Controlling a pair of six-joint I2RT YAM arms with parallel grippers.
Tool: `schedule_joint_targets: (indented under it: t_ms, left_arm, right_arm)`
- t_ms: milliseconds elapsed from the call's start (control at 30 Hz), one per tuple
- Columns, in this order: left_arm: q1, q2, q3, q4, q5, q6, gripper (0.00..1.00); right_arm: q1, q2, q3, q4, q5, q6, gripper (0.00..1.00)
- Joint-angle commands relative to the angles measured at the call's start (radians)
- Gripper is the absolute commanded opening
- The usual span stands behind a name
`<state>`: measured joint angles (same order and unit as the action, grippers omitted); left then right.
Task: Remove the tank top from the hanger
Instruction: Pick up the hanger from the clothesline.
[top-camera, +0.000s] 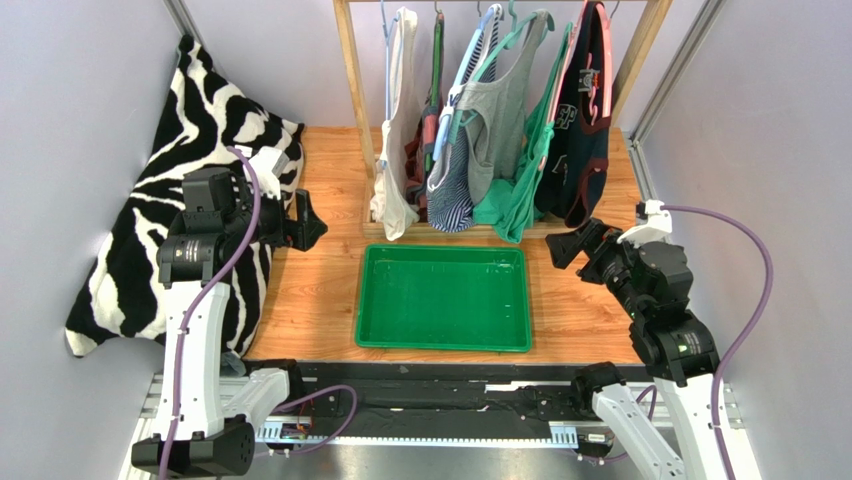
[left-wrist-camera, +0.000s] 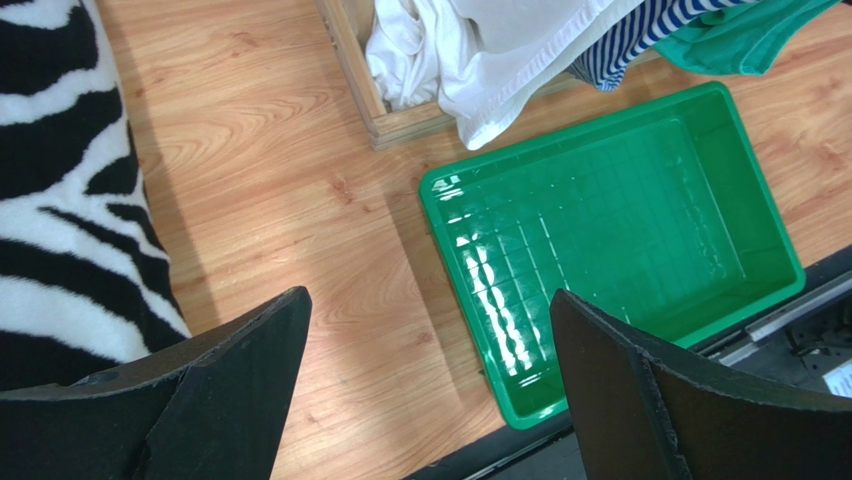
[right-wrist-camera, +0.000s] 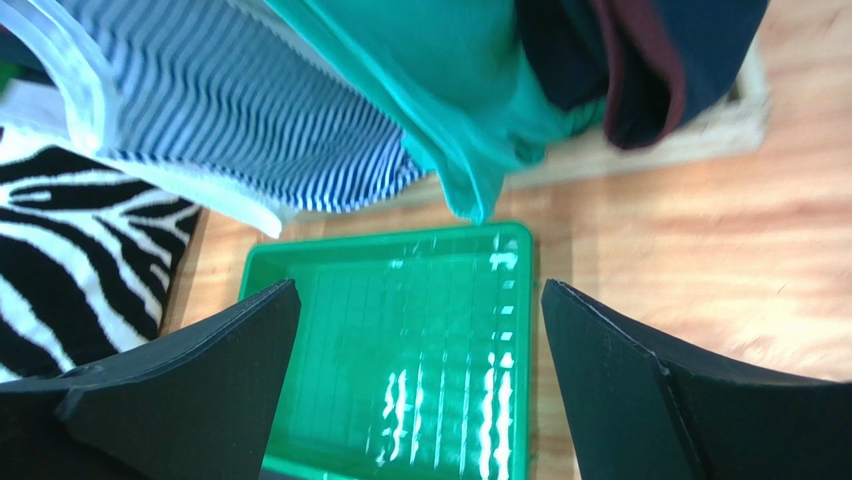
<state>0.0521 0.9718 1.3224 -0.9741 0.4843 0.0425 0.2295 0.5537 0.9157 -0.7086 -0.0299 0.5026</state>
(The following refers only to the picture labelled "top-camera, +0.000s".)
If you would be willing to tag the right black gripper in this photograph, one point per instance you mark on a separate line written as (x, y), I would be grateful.
(587, 243)

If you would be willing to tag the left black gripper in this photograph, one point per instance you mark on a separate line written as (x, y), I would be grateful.
(301, 232)

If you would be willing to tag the red tank top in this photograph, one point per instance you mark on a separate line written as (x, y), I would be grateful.
(420, 158)

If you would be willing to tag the light blue wire hanger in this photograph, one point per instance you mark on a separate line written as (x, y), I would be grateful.
(389, 26)

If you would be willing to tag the green plastic hanger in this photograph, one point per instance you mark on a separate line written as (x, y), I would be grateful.
(434, 99)

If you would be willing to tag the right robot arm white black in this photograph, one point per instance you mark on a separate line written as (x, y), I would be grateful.
(651, 281)

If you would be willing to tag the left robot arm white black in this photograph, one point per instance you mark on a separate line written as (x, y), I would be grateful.
(207, 238)

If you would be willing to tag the navy maroon tank top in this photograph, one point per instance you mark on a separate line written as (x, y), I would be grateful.
(575, 173)

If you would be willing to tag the green tank top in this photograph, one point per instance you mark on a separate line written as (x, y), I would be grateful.
(508, 205)

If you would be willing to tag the blue white striped tank top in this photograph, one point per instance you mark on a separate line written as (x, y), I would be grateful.
(450, 209)

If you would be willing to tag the grey tank top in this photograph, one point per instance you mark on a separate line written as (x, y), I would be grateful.
(494, 113)

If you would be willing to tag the teal plastic hanger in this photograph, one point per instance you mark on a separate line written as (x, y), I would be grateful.
(502, 35)

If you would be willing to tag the light blue plastic hanger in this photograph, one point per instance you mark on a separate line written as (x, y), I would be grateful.
(478, 42)

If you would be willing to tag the pink plastic hanger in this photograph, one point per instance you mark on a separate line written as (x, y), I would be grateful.
(596, 62)

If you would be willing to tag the wooden clothes rack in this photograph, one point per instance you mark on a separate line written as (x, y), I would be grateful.
(616, 206)

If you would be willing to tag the green plastic tray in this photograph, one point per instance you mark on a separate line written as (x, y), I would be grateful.
(447, 298)

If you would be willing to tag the zebra print blanket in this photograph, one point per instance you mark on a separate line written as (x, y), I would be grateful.
(204, 116)

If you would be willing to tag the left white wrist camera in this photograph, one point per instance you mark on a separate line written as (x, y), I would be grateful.
(268, 165)

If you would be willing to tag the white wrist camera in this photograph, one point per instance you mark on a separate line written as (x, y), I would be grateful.
(655, 223)
(268, 165)

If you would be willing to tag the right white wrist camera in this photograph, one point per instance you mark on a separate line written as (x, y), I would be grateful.
(655, 223)

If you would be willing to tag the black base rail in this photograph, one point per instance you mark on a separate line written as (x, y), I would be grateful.
(445, 403)

